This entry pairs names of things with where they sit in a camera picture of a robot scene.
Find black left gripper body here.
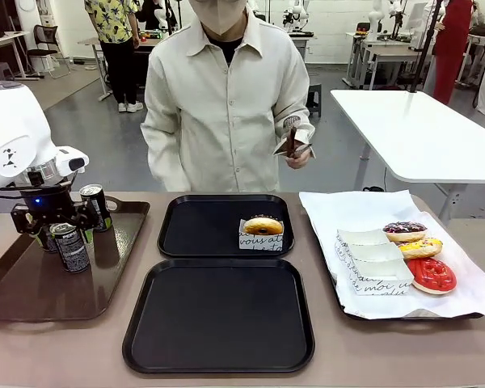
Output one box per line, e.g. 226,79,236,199
19,182,82,226

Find black Pepsi can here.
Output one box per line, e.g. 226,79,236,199
49,221,91,274
35,224,59,254

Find brown handled metal tongs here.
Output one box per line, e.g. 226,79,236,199
272,116,315,161

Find chocolate sprinkle donut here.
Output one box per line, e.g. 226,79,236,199
382,221,428,243

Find yellow frosted donut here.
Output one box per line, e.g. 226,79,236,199
398,237,445,260

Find red frosted donut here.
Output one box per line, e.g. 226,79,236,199
406,257,458,295

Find person's right forearm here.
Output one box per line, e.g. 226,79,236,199
140,112,187,192

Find person's left forearm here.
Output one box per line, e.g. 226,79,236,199
272,80,317,157

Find person's left hand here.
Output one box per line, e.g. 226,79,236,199
285,148,315,171

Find black can with green base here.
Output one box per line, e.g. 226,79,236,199
79,183,115,234

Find brown plastic serving tray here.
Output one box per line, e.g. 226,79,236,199
0,196,151,324

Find small black square tray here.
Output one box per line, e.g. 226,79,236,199
157,194,296,259

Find black office chair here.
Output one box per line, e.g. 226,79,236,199
25,24,72,80

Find plain glazed donut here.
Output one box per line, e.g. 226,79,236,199
242,215,285,237

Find large black square tray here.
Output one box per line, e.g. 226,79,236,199
121,258,316,375

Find person in cream jacket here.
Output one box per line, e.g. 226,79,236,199
140,0,317,193

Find white background desk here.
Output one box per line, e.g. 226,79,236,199
0,31,40,82

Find glazed donut in paper sleeve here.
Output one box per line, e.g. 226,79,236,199
238,219,285,252

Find person in yellow floral shirt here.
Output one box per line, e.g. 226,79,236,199
83,0,145,114

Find beige face mask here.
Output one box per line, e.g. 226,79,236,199
194,0,251,36

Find black stool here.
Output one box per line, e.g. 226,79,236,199
306,82,323,119

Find white paper sheet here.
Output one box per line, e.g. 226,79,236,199
298,189,485,321

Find grey background workbench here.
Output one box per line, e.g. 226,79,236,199
342,31,434,91

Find white folding table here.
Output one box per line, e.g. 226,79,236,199
330,89,485,222

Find person in red apron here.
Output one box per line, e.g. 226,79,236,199
431,0,474,106

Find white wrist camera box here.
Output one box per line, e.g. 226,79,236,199
55,145,91,177

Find black floor cable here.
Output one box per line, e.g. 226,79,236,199
361,164,389,193

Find black camera stand pole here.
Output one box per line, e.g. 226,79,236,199
408,0,446,94

